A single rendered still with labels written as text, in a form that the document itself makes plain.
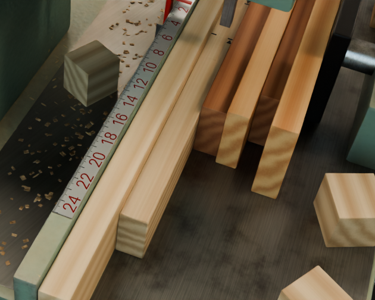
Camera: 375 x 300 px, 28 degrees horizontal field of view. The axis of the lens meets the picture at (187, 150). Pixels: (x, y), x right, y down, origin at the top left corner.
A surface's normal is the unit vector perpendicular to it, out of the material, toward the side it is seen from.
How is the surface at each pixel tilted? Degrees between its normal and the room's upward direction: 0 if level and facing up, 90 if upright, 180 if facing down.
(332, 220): 90
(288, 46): 0
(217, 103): 0
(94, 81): 90
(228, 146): 90
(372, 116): 90
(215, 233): 0
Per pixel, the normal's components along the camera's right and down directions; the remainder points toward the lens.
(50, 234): 0.14, -0.68
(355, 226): 0.11, 0.74
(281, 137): -0.30, 0.67
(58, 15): 0.94, 0.32
